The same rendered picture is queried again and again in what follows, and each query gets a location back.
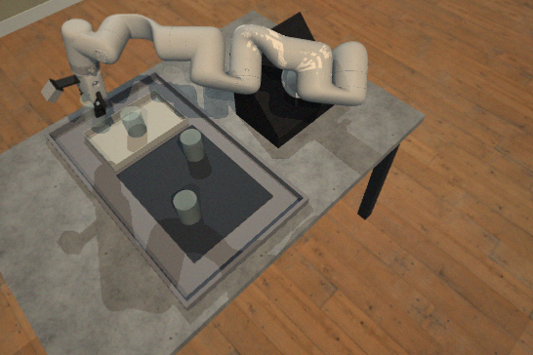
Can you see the clear glass jar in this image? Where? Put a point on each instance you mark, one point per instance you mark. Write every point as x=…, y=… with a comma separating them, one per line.
x=187, y=207
x=89, y=113
x=192, y=145
x=133, y=121

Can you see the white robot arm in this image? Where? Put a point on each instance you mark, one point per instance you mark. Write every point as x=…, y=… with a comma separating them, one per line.
x=307, y=65

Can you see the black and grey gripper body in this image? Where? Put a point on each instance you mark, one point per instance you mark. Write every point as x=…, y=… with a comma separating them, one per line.
x=90, y=84

